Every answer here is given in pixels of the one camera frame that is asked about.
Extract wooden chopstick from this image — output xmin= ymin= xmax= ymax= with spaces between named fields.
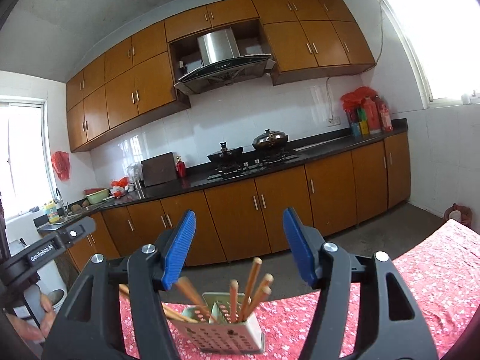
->
xmin=118 ymin=283 xmax=200 ymax=324
xmin=229 ymin=280 xmax=239 ymax=323
xmin=242 ymin=273 xmax=274 ymax=322
xmin=243 ymin=285 xmax=272 ymax=321
xmin=238 ymin=257 xmax=262 ymax=323
xmin=176 ymin=277 xmax=211 ymax=322

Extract brown lower kitchen cabinets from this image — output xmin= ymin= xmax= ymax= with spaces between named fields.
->
xmin=67 ymin=119 xmax=411 ymax=269

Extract brown kitchen cabinets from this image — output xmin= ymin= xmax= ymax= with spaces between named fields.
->
xmin=67 ymin=119 xmax=411 ymax=269
xmin=66 ymin=0 xmax=376 ymax=152

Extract brown upper kitchen cabinets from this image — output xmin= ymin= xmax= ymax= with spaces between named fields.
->
xmin=66 ymin=0 xmax=376 ymax=152

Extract person's left hand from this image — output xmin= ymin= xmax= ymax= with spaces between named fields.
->
xmin=7 ymin=292 xmax=56 ymax=341

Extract white plastic bucket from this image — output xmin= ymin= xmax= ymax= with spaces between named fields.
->
xmin=47 ymin=289 xmax=67 ymax=313

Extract yellow detergent bottle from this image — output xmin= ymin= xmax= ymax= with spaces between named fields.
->
xmin=45 ymin=201 xmax=60 ymax=224

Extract red floral tablecloth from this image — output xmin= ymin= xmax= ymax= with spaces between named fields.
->
xmin=118 ymin=218 xmax=480 ymax=360

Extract green basin on counter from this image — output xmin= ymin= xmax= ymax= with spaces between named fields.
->
xmin=85 ymin=189 xmax=109 ymax=205

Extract red white bag on counter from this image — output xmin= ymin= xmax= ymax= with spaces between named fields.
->
xmin=110 ymin=176 xmax=129 ymax=198

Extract beige perforated utensil holder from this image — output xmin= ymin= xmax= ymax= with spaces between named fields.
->
xmin=172 ymin=292 xmax=265 ymax=354

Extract dark wooden cutting board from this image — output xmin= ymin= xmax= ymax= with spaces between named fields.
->
xmin=141 ymin=152 xmax=177 ymax=187

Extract red bottle on counter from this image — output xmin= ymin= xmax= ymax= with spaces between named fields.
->
xmin=176 ymin=156 xmax=186 ymax=178

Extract black gas stove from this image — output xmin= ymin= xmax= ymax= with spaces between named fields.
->
xmin=207 ymin=150 xmax=299 ymax=180

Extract red bags and condiment packages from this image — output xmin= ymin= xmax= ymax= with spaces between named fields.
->
xmin=341 ymin=86 xmax=393 ymax=137

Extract lidded wok on stove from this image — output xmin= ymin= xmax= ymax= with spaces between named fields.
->
xmin=252 ymin=129 xmax=289 ymax=155

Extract black wok on stove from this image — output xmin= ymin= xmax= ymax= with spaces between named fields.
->
xmin=208 ymin=141 xmax=243 ymax=167

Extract steel range hood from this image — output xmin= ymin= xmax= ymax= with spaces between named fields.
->
xmin=169 ymin=20 xmax=276 ymax=96

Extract red plastic bag on wall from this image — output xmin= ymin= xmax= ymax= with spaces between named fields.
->
xmin=50 ymin=151 xmax=71 ymax=181

